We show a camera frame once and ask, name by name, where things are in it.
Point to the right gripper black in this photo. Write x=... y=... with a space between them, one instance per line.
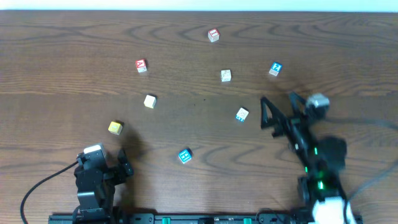
x=289 y=123

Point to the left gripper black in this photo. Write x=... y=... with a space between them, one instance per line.
x=115 y=173

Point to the blue number 2 block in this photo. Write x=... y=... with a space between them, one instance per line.
x=275 y=69

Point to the red letter I block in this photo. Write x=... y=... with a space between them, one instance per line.
x=213 y=35

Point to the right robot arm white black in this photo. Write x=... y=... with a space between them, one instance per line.
x=322 y=159

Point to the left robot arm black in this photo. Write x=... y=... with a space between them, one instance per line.
x=96 y=211

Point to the yellow block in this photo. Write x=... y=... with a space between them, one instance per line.
x=115 y=127

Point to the white block blue edge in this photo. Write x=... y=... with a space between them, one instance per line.
x=242 y=114

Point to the blue letter H block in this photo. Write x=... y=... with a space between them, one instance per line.
x=185 y=156

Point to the cream plain block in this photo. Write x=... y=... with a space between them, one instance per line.
x=150 y=101

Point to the white picture block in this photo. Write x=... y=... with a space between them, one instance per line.
x=225 y=75

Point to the red letter A block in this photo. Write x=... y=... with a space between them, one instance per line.
x=141 y=65

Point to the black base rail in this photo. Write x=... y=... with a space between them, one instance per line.
x=262 y=218

